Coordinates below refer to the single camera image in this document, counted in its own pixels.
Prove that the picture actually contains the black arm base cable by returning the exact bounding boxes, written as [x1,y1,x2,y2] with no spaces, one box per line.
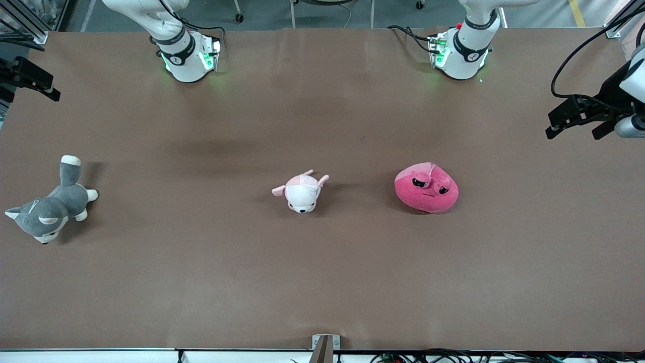
[160,0,226,51]
[387,25,438,53]

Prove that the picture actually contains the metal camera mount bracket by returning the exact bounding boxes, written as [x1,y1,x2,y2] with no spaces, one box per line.
[311,334,341,363]

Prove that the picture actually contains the aluminium frame profile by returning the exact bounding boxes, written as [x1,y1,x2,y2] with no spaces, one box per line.
[0,0,49,46]
[604,0,645,39]

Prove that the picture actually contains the black left arm base cable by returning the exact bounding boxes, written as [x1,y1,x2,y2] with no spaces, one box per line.
[387,25,438,53]

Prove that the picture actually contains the white table edge rail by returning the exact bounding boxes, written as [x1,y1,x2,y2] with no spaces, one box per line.
[0,348,645,363]

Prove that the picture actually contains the pink round plush toy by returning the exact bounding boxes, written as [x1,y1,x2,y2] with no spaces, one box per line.
[395,162,459,214]

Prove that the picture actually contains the black right arm base cable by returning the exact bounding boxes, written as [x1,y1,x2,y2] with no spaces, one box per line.
[160,0,226,51]

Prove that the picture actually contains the tangled black cables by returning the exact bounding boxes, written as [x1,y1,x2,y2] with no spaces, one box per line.
[370,349,645,363]

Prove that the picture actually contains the white stool frame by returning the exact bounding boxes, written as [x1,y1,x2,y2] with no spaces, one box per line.
[290,0,376,29]

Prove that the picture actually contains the grey husky plush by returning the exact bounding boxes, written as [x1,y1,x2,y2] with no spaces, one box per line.
[5,155,99,245]

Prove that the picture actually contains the pink white puppy plush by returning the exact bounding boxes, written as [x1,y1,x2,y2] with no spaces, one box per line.
[272,170,330,214]

